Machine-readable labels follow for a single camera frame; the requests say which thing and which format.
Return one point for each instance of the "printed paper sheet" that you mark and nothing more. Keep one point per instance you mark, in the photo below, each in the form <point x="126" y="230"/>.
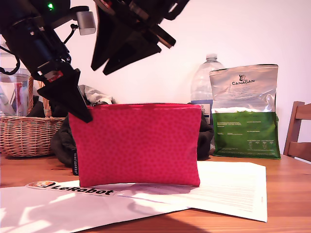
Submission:
<point x="230" y="189"/>

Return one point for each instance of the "plain white paper sheet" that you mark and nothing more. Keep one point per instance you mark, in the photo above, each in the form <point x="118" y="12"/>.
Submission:
<point x="48" y="213"/>

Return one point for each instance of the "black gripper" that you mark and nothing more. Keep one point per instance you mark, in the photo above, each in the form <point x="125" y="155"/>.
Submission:
<point x="36" y="46"/>

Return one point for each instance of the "wooden chair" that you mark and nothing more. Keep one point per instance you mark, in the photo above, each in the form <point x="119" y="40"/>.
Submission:
<point x="295" y="148"/>

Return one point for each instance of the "clear plastic jug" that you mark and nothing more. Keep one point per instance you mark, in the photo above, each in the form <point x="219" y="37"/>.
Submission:
<point x="12" y="97"/>

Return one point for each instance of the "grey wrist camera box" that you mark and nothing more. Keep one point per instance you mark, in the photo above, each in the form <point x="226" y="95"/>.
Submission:
<point x="86" y="23"/>

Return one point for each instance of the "large LeRobot sticker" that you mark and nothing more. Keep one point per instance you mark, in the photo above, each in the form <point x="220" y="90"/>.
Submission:
<point x="80" y="190"/>

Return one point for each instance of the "red zip pouch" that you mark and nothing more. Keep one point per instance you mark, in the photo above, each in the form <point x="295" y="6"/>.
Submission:
<point x="136" y="145"/>

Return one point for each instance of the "black grey hooded jacket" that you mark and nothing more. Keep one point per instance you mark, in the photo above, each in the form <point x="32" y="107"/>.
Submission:
<point x="60" y="140"/>

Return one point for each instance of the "large clear water bottle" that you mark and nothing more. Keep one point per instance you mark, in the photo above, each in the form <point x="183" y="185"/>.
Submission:
<point x="201" y="80"/>

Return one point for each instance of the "silver green pet food bag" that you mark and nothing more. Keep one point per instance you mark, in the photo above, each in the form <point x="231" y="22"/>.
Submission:
<point x="243" y="136"/>

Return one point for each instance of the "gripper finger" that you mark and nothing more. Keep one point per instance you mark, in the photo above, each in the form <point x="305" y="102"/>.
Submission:
<point x="131" y="51"/>

